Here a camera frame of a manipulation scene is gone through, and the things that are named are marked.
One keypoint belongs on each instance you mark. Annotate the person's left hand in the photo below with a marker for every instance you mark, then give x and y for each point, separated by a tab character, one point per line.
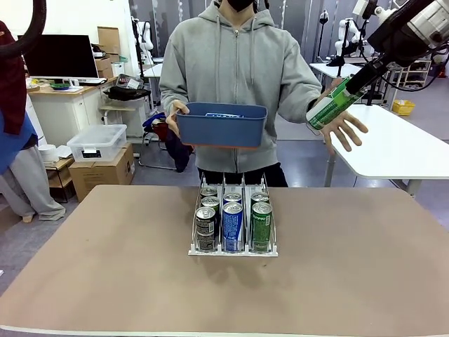
342	128

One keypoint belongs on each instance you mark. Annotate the clear plastic storage box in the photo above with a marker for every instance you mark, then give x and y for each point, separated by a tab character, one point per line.
98	140

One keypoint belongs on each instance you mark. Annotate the person's left forearm grey sleeve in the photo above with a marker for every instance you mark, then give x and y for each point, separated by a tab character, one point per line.
301	102

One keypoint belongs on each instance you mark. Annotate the clear acrylic can dispenser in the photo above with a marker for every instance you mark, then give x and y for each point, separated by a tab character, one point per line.
233	254

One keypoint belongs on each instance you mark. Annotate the black bag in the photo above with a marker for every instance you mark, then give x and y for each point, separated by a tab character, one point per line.
126	93

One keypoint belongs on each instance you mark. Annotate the person in grey hoodie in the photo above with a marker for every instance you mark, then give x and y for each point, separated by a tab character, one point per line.
235	63

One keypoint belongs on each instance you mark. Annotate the chair draped with purple clothes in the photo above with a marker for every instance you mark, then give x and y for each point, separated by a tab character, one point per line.
179	154

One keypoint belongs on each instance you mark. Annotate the yellow plastic crate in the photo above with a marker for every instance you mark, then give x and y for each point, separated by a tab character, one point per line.
403	108

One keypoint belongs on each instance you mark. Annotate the black computer monitor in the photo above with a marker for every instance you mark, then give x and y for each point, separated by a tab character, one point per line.
58	56

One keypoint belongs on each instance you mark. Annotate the white paper roll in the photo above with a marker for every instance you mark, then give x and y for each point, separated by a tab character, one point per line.
47	152

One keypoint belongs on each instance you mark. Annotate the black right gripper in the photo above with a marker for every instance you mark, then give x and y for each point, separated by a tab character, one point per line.
400	38

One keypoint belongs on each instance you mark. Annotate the wooden background shelf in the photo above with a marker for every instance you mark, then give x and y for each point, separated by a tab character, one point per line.
417	72

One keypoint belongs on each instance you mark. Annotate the white desk cabinet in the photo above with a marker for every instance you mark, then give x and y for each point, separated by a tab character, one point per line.
63	105

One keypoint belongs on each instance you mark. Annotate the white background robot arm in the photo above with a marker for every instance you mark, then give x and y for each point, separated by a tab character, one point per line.
147	38
352	33

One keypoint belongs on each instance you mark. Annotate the person's right hand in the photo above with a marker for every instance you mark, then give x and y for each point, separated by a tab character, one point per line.
173	119

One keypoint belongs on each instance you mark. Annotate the cardboard box on shelf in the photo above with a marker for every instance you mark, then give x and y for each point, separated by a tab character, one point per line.
108	40

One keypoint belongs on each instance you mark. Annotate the green beverage can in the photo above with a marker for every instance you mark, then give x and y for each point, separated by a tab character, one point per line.
322	112
259	197
261	228

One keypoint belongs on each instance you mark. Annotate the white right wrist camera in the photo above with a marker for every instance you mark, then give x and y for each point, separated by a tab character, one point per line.
363	7

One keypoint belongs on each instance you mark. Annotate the white background table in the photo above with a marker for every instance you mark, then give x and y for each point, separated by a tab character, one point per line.
152	72

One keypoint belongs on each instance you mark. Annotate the person's right forearm grey sleeve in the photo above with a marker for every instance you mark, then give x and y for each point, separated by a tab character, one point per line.
168	91

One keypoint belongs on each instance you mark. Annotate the large cardboard box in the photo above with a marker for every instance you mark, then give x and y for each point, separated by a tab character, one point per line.
101	175

